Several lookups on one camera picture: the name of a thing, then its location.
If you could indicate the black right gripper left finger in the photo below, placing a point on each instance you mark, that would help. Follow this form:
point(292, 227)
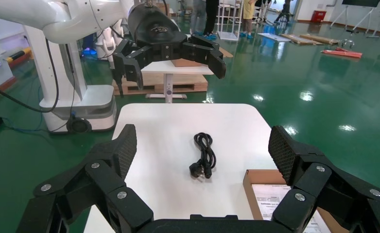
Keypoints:
point(100, 180)

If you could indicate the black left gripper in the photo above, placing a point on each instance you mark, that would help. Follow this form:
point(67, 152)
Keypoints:
point(154, 29)

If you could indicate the red box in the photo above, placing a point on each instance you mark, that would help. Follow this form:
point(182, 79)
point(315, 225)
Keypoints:
point(318, 16)

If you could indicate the brown cardboard box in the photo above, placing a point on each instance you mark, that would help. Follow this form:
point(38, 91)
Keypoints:
point(260, 177)

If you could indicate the printed white paper sheet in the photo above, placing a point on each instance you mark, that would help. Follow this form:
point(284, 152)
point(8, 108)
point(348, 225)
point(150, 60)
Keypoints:
point(267, 199)

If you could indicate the white flat board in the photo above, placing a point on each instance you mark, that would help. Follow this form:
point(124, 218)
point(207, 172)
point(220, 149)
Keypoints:
point(273, 37)

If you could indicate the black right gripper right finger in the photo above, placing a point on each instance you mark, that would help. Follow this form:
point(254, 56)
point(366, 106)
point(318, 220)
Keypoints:
point(315, 180)

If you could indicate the person in yellow shirt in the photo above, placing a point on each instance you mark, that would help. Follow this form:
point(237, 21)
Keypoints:
point(248, 13)

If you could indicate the white wheeled robot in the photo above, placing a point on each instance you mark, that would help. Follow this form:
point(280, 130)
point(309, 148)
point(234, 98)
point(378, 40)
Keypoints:
point(90, 103)

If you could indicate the flat brown cardboard piece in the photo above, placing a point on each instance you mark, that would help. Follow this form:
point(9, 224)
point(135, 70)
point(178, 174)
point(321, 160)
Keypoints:
point(183, 63)

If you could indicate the wooden plank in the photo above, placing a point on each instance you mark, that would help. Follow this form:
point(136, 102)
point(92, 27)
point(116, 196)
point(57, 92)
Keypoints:
point(301, 39)
point(322, 39)

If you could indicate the white table with leg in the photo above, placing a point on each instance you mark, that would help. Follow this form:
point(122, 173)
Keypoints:
point(169, 83)

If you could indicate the yellow black striped bumper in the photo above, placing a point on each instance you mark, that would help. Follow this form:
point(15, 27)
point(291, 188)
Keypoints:
point(17, 55)

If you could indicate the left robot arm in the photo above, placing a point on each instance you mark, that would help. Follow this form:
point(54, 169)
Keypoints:
point(64, 19)

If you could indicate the person in grey jeans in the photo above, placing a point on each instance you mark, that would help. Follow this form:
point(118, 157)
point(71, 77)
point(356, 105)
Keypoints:
point(198, 16)

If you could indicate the white metal rack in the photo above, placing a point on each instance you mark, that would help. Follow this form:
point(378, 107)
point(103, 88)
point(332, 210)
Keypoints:
point(228, 36)

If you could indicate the person in black trousers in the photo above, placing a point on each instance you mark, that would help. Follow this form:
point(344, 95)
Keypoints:
point(212, 16)

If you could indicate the red flat package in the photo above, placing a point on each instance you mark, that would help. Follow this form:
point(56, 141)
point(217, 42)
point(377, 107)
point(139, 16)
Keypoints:
point(341, 53)

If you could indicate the white easel stand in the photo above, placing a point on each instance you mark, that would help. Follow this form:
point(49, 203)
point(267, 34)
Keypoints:
point(375, 22)

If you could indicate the wooden pallet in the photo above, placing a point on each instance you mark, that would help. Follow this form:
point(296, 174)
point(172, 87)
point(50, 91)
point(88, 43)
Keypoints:
point(190, 84)

